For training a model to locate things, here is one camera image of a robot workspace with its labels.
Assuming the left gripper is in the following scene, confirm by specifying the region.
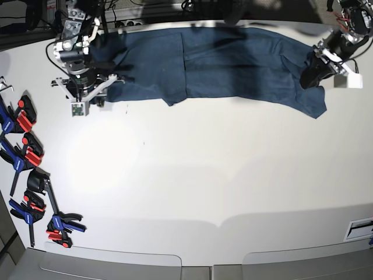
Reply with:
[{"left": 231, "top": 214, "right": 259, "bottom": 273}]
[{"left": 300, "top": 30, "right": 369, "bottom": 89}]

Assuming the top blue red bar clamp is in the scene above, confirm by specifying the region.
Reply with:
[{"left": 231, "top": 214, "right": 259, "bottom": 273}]
[{"left": 1, "top": 94, "right": 37, "bottom": 141}]

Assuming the blue red bar clamp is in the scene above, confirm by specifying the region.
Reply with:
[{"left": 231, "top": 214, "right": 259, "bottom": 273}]
[
  {"left": 1, "top": 94, "right": 37, "bottom": 141},
  {"left": 9, "top": 189, "right": 46, "bottom": 247},
  {"left": 1, "top": 132, "right": 44, "bottom": 197}
]

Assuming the dark blue T-shirt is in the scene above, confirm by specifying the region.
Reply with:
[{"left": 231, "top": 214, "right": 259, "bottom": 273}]
[{"left": 90, "top": 27, "right": 326, "bottom": 118}]

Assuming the aluminium frame rail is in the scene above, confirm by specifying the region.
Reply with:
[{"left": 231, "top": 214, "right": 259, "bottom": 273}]
[{"left": 105, "top": 6, "right": 145, "bottom": 29}]

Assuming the silver metal hook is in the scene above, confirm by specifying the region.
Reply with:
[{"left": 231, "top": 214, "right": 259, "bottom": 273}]
[{"left": 0, "top": 76, "right": 14, "bottom": 92}]

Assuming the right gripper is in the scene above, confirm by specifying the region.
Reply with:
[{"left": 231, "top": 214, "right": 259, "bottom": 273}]
[{"left": 51, "top": 69, "right": 125, "bottom": 108}]

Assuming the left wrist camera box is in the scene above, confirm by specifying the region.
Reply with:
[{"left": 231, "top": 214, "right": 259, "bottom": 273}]
[{"left": 333, "top": 72, "right": 363, "bottom": 89}]

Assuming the right grey chair back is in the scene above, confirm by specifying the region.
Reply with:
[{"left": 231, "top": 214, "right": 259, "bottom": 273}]
[{"left": 212, "top": 243, "right": 373, "bottom": 280}]

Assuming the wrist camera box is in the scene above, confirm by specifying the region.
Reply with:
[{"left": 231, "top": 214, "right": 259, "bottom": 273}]
[
  {"left": 333, "top": 72, "right": 363, "bottom": 89},
  {"left": 71, "top": 102, "right": 90, "bottom": 117}
]

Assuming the long black bar clamp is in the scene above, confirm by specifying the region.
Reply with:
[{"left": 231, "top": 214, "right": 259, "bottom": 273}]
[{"left": 27, "top": 169, "right": 86, "bottom": 248}]

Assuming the left grey chair back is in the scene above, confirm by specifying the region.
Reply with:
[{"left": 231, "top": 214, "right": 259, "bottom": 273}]
[{"left": 9, "top": 242, "right": 211, "bottom": 279}]

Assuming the grey chair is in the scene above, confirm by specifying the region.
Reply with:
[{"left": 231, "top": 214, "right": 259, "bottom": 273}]
[
  {"left": 9, "top": 242, "right": 211, "bottom": 279},
  {"left": 212, "top": 243, "right": 373, "bottom": 280}
]

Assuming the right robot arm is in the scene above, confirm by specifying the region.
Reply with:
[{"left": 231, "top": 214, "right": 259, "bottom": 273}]
[{"left": 51, "top": 1, "right": 125, "bottom": 116}]

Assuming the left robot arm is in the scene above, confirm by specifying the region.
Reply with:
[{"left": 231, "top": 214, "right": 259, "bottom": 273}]
[{"left": 300, "top": 1, "right": 372, "bottom": 89}]

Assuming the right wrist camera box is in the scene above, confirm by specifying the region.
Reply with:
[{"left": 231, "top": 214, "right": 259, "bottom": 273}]
[{"left": 71, "top": 102, "right": 90, "bottom": 117}]

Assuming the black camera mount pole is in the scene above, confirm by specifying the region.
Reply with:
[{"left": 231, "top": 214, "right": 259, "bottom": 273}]
[{"left": 223, "top": 0, "right": 251, "bottom": 26}]

